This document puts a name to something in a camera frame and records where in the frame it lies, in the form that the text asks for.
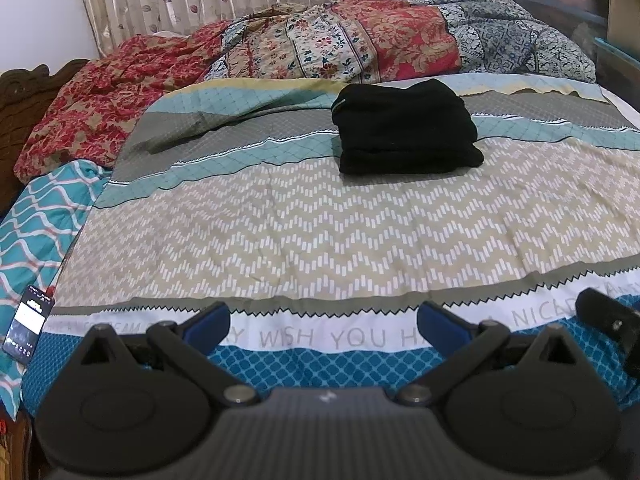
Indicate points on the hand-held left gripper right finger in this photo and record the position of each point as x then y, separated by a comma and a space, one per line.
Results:
440, 325

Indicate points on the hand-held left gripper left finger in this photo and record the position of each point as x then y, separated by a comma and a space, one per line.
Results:
207, 325

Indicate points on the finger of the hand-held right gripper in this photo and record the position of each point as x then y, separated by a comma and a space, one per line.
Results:
607, 315

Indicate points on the black pants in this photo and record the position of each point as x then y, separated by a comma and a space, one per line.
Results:
405, 125

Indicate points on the teal diamond pattern mattress cover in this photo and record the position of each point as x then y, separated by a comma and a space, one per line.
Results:
320, 366

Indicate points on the chevron striped bed sheet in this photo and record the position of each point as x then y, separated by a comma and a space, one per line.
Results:
300, 230

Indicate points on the black smartphone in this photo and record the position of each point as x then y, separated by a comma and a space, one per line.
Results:
27, 325

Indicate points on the teal wavy pattern pillow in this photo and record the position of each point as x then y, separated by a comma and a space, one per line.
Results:
35, 220

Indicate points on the red floral blanket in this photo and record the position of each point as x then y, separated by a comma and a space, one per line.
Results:
115, 95

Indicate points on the carved wooden headboard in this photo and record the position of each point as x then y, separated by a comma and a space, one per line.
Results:
27, 100

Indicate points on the blue grey patterned quilt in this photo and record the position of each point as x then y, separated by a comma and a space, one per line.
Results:
500, 35

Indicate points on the cardboard box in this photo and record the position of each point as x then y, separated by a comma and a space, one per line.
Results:
625, 7

